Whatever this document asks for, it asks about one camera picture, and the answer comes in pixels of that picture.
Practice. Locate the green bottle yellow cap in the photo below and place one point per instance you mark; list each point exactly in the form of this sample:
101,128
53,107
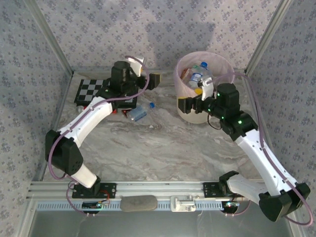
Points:
198,91

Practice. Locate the red label plastic bottle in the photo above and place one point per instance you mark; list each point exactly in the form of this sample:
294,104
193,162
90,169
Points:
185,73

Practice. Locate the blue label bottle blue cap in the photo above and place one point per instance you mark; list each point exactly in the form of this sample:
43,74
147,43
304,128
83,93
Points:
197,74

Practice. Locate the clear bottle green white cap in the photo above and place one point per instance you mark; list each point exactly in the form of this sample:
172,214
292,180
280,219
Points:
195,66

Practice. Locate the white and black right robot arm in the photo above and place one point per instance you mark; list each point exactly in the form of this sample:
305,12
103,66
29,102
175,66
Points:
256,153

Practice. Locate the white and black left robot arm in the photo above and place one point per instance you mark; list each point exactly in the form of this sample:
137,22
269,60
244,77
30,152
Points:
91,118

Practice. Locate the white bin with pink liner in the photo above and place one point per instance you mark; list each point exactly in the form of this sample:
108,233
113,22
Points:
190,116

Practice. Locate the crushed pale blue bottle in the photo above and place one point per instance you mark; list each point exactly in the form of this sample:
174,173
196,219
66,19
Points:
139,113

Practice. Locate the black and white chessboard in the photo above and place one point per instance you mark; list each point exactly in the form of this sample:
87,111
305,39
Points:
86,90

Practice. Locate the red triangle piece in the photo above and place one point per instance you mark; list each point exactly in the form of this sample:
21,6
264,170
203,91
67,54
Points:
124,113

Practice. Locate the white plastic latch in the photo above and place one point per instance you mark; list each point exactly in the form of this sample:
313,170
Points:
182,203

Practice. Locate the small circuit board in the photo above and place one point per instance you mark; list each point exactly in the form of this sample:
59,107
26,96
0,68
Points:
230,204
92,204

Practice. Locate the grey stone pad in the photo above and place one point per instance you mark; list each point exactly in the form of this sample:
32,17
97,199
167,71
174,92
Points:
138,203

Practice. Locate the grey metal panel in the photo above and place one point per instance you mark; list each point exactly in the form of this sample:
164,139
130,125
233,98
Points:
158,224

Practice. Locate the aluminium side rail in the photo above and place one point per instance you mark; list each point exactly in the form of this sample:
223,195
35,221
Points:
248,95
61,106

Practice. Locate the aluminium frame post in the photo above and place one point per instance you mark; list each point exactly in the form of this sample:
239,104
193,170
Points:
267,37
50,37

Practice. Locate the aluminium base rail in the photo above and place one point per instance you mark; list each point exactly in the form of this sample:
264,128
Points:
158,188

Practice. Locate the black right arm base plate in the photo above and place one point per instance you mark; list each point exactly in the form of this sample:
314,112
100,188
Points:
211,190

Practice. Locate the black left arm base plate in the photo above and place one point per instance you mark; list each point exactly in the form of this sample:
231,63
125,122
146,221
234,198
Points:
108,190

